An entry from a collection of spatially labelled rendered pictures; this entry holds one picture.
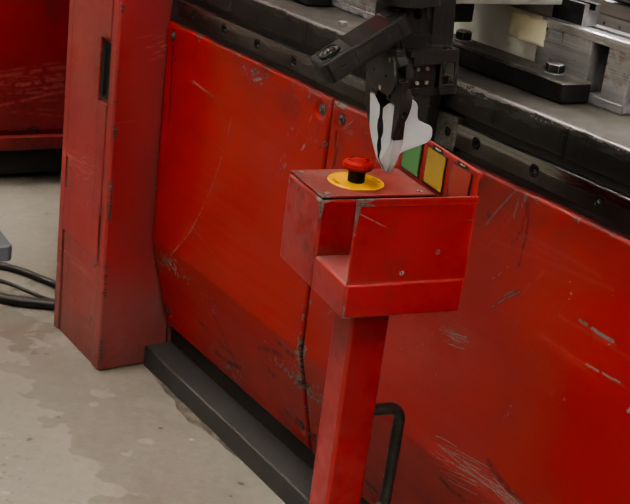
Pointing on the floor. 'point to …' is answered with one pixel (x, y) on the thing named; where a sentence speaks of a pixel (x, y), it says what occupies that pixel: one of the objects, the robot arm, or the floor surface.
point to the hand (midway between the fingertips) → (381, 161)
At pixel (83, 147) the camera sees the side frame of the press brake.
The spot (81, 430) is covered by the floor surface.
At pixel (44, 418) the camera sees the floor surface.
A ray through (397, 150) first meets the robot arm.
